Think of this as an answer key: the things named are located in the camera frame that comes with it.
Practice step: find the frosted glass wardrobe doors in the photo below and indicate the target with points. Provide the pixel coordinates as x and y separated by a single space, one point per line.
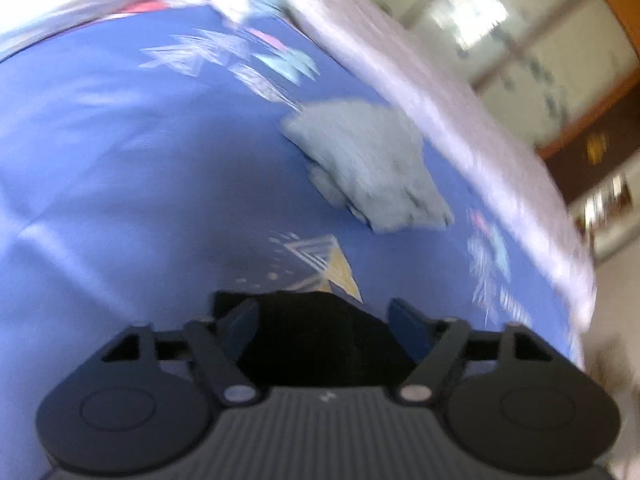
537 65

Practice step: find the pale lilac quilt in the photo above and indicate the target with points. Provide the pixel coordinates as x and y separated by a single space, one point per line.
511 179

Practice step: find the black pants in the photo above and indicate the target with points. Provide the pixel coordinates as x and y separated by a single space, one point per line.
308 340

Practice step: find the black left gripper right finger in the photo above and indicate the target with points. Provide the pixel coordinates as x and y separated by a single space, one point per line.
507 398

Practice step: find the blue patterned bed sheet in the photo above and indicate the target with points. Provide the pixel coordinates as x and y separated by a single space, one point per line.
143 168

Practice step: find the light blue crumpled garment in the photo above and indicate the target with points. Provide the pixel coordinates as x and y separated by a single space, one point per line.
368 158

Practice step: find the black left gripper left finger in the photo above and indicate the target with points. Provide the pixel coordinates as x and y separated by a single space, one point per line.
147 398

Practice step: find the dark brown wooden door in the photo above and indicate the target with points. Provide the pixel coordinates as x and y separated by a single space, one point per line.
602 147

